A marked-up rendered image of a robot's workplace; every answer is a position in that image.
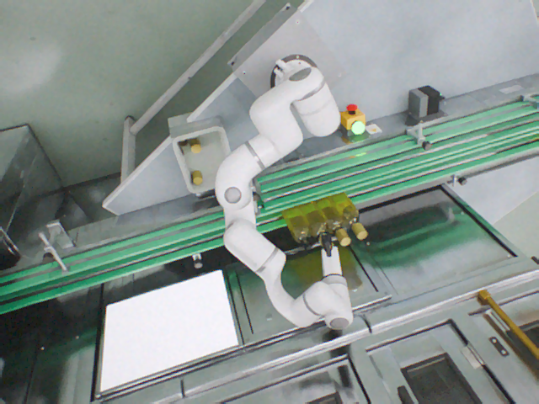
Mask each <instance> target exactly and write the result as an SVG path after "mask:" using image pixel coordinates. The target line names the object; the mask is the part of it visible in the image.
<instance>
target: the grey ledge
mask: <svg viewBox="0 0 539 404"><path fill-rule="evenodd" d="M537 157H539V148H537V149H534V150H531V151H526V152H523V153H521V154H518V155H514V156H512V157H507V158H504V159H501V160H498V161H496V162H491V163H488V164H485V165H482V166H479V167H475V168H471V169H468V170H466V171H463V172H460V173H461V174H460V176H461V177H464V178H466V179H469V178H474V177H477V176H479V175H483V174H485V173H490V172H492V171H496V170H499V169H501V168H504V167H509V166H512V165H515V164H517V163H521V162H525V161H528V160H531V159H534V158H537ZM452 180H453V179H452V178H451V177H450V176H446V177H443V178H439V179H436V180H433V181H431V182H428V183H423V184H420V185H418V186H414V187H412V188H409V189H404V190H401V191H398V192H396V193H392V194H388V195H385V196H382V197H379V198H376V199H371V200H368V201H366V202H364V203H360V204H357V205H355V207H356V209H357V210H361V209H364V208H367V207H369V206H372V205H377V204H380V203H382V202H385V201H388V200H391V199H396V198H399V197H402V196H404V195H407V194H412V193H415V192H418V191H420V190H424V189H428V188H431V187H433V186H436V185H439V184H442V183H447V184H449V185H450V184H452Z"/></svg>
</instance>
